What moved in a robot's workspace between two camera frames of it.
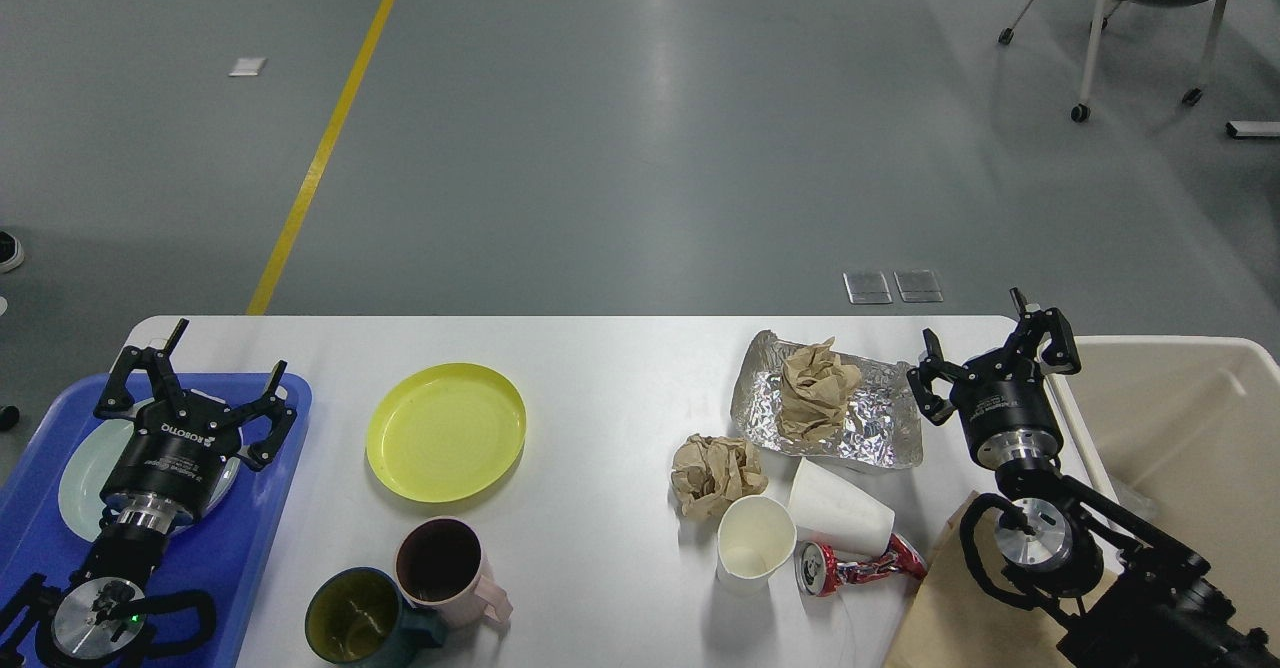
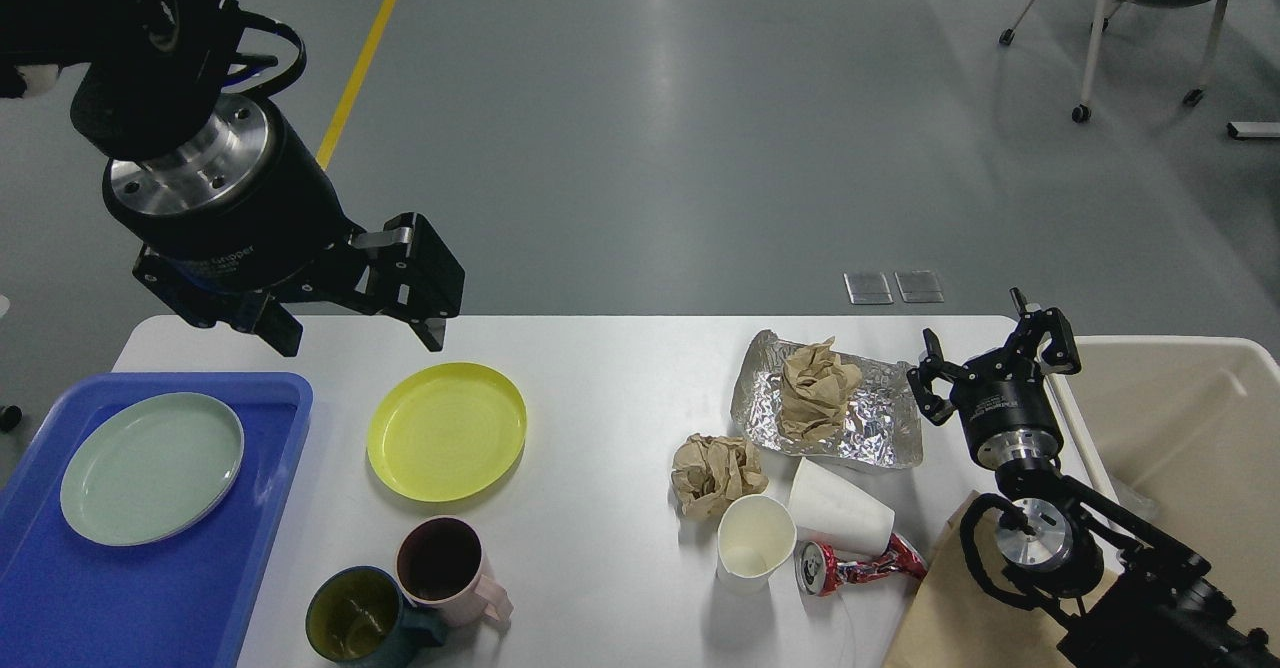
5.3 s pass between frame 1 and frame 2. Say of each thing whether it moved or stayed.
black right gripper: stayed
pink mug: stayed
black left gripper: moved
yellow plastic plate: stayed
